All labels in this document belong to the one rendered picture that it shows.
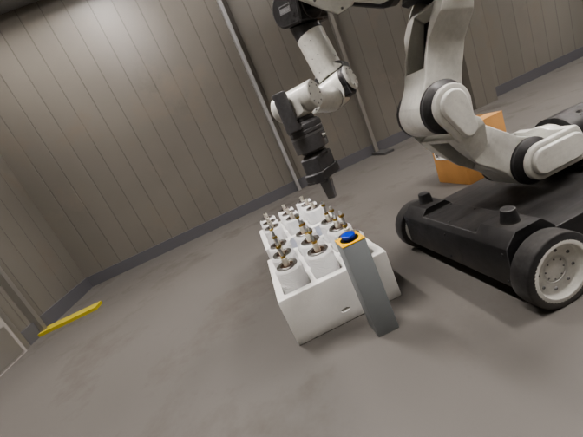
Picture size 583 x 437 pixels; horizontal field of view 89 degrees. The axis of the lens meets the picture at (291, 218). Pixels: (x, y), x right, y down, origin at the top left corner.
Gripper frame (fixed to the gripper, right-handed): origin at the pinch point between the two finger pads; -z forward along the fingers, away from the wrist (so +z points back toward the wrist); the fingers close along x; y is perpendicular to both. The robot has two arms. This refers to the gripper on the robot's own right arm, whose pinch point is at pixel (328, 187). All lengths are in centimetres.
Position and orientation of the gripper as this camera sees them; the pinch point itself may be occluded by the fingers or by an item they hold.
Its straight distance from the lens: 81.2
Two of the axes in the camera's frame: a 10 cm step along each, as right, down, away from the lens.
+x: -5.4, 4.5, -7.1
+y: 7.5, -1.4, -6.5
